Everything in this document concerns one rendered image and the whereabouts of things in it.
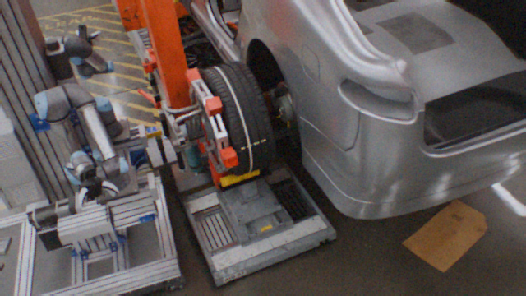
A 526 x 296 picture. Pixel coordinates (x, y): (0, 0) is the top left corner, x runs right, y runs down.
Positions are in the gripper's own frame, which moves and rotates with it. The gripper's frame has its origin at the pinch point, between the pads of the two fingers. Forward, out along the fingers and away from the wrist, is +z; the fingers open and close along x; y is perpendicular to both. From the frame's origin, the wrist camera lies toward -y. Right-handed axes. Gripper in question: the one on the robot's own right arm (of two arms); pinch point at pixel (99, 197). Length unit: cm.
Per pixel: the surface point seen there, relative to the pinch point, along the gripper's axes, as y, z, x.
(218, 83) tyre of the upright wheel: -5, -57, -82
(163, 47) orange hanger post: -10, -104, -69
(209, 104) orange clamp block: -1, -45, -71
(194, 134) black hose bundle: 16, -47, -62
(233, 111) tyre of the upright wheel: 5, -40, -83
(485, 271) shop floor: 98, 57, -198
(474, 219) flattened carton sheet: 92, 26, -222
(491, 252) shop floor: 96, 49, -212
